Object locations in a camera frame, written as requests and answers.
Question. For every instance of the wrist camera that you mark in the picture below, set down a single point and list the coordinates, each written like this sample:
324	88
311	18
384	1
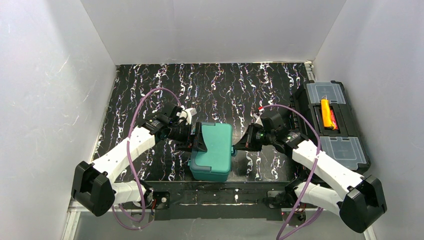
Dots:
257	118
186	116

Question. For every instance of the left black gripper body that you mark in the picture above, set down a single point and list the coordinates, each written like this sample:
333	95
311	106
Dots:
192	136

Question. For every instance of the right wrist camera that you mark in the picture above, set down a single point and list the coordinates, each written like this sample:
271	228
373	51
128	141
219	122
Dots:
257	118

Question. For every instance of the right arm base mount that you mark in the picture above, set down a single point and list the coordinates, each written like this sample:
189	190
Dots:
283	198

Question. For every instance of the teal medicine box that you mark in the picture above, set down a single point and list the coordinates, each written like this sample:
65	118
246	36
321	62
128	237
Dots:
215	164

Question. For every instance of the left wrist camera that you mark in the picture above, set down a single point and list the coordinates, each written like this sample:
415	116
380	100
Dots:
186	116

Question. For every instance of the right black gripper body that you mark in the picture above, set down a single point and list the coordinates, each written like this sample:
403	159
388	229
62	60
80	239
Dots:
248	139

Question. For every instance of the aluminium frame rail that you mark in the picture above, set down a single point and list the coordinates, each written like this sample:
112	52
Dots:
73	214

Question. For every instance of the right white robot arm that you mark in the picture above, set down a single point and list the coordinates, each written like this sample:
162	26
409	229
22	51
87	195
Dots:
359	201

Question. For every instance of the black tool box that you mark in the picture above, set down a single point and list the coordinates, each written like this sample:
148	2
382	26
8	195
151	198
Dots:
344	143

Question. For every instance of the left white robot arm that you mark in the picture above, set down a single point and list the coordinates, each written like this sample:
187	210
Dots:
95	184

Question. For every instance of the orange tool in toolbox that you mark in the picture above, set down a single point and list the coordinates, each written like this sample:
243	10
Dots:
326	114

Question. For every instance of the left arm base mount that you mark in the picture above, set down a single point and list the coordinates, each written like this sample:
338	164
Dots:
160	200

